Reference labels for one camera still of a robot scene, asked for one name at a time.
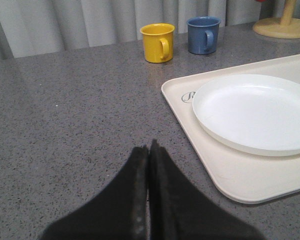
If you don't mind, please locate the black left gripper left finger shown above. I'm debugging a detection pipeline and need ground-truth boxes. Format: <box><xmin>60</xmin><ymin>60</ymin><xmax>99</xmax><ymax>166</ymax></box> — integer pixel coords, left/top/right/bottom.
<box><xmin>41</xmin><ymin>147</ymin><xmax>148</xmax><ymax>240</ymax></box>

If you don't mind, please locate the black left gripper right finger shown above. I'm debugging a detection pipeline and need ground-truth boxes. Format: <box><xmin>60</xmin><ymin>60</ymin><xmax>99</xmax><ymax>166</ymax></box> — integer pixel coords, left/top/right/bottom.
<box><xmin>147</xmin><ymin>138</ymin><xmax>241</xmax><ymax>240</ymax></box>

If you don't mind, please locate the white round plate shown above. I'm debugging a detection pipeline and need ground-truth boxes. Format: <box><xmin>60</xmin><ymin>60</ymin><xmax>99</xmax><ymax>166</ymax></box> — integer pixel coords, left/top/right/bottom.
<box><xmin>192</xmin><ymin>74</ymin><xmax>300</xmax><ymax>157</ymax></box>

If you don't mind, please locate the cream rabbit serving tray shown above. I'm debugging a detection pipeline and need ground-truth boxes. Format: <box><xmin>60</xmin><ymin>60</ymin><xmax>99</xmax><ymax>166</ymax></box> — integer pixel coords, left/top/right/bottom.
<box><xmin>161</xmin><ymin>54</ymin><xmax>300</xmax><ymax>204</ymax></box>

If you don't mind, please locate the yellow mug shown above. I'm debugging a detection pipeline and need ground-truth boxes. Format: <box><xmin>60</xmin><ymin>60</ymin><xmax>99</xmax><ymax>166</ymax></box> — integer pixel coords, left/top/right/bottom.
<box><xmin>140</xmin><ymin>23</ymin><xmax>175</xmax><ymax>64</ymax></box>

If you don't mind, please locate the blue mug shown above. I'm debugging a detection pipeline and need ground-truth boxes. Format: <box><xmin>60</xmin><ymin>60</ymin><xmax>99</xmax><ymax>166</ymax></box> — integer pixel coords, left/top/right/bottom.
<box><xmin>187</xmin><ymin>16</ymin><xmax>221</xmax><ymax>55</ymax></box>

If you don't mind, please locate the wooden mug tree stand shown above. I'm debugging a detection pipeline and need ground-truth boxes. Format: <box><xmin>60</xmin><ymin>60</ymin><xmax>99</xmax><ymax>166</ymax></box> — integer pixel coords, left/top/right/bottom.
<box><xmin>252</xmin><ymin>0</ymin><xmax>300</xmax><ymax>39</ymax></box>

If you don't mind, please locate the grey curtain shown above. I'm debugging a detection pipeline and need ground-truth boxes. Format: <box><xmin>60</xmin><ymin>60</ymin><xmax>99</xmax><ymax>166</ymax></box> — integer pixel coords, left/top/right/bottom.
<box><xmin>0</xmin><ymin>0</ymin><xmax>285</xmax><ymax>60</ymax></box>

